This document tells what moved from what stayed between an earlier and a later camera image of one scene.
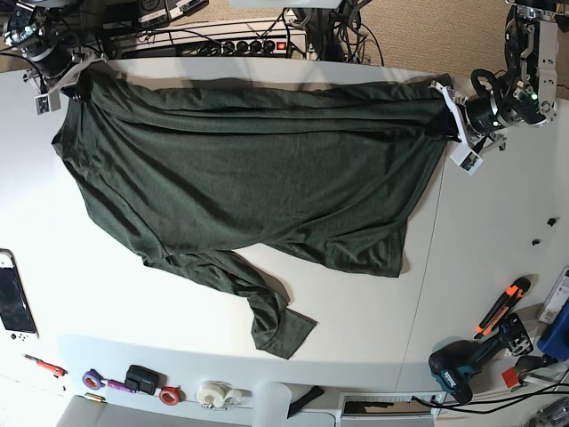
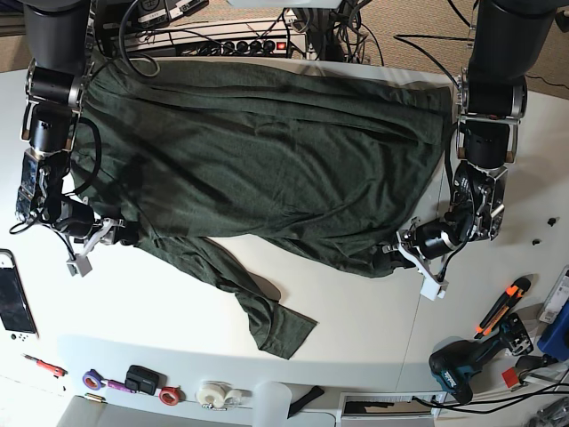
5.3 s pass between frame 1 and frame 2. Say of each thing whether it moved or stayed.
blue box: stayed
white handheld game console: stayed
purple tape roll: stayed
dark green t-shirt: moved
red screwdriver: stayed
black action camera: stayed
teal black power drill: stayed
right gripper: moved
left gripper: moved
